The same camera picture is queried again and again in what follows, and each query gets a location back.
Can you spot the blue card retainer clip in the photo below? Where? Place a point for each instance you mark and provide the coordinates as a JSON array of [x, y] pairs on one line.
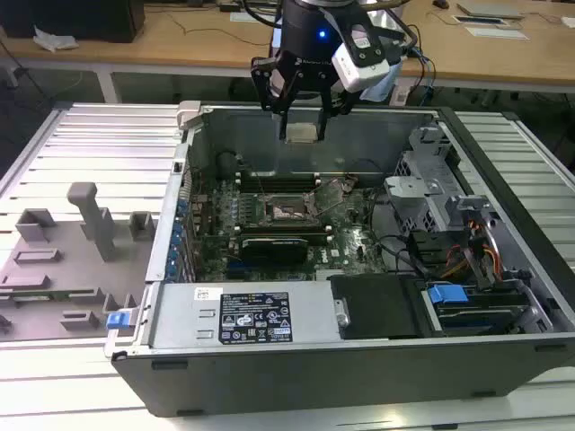
[[173, 257], [178, 234], [183, 208]]

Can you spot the grey plastic bay bracket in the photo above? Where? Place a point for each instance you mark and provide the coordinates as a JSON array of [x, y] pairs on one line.
[[467, 206]]

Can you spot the black graphics card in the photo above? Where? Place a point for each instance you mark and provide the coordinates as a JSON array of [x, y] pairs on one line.
[[274, 251]]

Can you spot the blue expansion slot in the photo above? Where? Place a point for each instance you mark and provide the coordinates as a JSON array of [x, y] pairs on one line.
[[236, 269]]

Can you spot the black drive cover box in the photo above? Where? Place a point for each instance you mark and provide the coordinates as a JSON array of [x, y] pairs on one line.
[[373, 305]]

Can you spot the white paper sheet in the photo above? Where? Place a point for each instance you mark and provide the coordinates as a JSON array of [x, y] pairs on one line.
[[496, 32]]

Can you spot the green motherboard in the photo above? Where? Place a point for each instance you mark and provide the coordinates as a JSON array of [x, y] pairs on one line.
[[346, 238]]

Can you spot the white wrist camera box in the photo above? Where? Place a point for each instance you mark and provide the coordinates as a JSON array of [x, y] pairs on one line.
[[364, 67]]

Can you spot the thin metal locking lever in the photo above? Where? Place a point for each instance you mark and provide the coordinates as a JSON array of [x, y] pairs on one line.
[[258, 183]]

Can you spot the black box on desk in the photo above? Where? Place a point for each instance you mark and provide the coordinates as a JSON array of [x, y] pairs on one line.
[[67, 18]]

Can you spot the black open PC case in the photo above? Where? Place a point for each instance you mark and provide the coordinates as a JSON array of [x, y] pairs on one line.
[[314, 381]]

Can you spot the silver metal disk bay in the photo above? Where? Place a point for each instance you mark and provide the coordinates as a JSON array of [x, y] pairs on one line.
[[418, 211]]

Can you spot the green RAM stick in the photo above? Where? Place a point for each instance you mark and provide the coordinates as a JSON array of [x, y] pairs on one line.
[[40, 296]]

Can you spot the grey parts rack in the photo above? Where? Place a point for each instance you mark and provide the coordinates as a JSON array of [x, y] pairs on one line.
[[67, 278]]

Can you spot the wooden desk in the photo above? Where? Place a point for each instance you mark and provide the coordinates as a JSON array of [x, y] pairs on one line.
[[179, 49]]

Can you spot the silver CPU chip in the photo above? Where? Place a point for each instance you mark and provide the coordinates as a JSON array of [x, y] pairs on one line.
[[301, 133]]

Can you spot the blue disk carrier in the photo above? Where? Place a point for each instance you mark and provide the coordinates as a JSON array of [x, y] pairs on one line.
[[447, 294]]

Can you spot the CPU socket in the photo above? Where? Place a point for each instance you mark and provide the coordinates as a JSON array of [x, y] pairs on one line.
[[285, 210]]

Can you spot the black rear case fan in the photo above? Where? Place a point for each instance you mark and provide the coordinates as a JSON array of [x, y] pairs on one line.
[[228, 166]]

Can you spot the silver power supply with label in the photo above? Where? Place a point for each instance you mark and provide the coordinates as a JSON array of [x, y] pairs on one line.
[[179, 314]]

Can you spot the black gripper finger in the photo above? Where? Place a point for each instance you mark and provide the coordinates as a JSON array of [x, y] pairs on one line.
[[265, 90], [323, 121]]

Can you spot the crumpled white tissue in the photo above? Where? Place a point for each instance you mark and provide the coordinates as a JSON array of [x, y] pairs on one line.
[[54, 39]]

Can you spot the blue case latch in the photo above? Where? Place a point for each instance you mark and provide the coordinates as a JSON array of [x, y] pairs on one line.
[[116, 320]]

